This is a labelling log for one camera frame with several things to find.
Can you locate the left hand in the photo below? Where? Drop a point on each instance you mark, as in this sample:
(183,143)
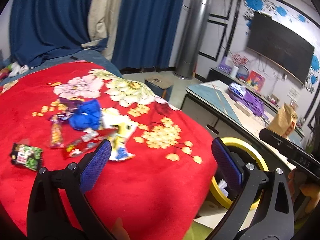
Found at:
(118,231)

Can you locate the blue sofa cover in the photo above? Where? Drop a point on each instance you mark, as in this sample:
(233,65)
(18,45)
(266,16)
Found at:
(84,55)

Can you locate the yellow white snack bag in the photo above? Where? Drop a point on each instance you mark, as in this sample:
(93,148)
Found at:
(111,117)

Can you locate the blue plastic bag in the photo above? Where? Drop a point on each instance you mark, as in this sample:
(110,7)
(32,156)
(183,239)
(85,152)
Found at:
(86,116)

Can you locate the silver tower air conditioner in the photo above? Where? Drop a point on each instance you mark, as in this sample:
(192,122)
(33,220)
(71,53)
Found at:
(191,38)

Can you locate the red candy wrapper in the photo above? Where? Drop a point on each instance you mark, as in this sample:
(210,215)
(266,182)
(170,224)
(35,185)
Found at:
(86,142)

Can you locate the blue storage stool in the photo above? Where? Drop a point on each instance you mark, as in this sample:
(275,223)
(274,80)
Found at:
(161,86)

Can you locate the white cup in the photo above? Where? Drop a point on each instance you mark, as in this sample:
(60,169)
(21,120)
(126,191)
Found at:
(234,72)

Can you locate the black television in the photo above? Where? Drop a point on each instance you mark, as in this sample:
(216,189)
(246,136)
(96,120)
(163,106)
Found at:
(281,45)

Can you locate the purple candy wrapper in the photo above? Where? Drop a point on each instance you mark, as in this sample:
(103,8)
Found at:
(67,108)

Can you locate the left blue curtain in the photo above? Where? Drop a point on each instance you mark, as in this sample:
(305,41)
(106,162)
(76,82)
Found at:
(41,30)

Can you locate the blue curtain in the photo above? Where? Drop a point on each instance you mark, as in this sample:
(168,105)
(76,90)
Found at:
(41,30)
(145,33)

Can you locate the coffee table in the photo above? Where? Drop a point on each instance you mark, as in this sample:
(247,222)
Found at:
(210,105)

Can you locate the yellow rimmed trash bin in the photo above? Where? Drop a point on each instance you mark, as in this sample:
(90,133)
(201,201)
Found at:
(247,153)

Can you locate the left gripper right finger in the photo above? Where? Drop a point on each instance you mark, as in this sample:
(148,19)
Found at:
(262,208)

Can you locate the green black snack packet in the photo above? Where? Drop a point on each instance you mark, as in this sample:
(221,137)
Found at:
(27,156)

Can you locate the purple bag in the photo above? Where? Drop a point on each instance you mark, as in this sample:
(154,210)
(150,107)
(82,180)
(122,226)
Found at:
(250,101)

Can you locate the right hand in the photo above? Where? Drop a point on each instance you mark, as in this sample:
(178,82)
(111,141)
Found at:
(309,190)

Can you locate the tissue pack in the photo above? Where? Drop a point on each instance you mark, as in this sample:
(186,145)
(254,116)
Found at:
(237,89)

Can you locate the red floral blanket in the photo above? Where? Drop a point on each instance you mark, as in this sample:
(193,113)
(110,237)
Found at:
(161,164)

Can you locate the colourful picture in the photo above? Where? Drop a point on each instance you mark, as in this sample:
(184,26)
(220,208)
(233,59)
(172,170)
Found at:
(255,81)

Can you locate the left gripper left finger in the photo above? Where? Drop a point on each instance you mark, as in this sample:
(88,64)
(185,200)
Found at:
(46,214)

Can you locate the red berry branch decoration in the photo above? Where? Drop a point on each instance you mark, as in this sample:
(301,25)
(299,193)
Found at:
(239,60)

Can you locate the right blue curtain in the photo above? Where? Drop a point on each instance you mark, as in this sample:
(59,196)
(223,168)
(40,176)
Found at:
(145,33)

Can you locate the brown paper bag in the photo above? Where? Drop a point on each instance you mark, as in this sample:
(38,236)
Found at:
(284,122)

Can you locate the orange snack wrapper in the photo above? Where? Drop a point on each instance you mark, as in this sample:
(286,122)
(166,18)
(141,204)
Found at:
(56,139)

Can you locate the white plush toy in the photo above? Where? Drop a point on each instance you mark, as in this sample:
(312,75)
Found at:
(16,69)

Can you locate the white crumpled tissue in bin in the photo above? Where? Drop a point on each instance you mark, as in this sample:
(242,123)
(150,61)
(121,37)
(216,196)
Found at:
(222,185)

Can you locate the beige curtain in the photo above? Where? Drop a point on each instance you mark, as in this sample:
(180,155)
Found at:
(102,23)

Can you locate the tv cabinet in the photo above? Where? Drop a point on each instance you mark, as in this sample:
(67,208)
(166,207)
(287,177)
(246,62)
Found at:
(216,74)

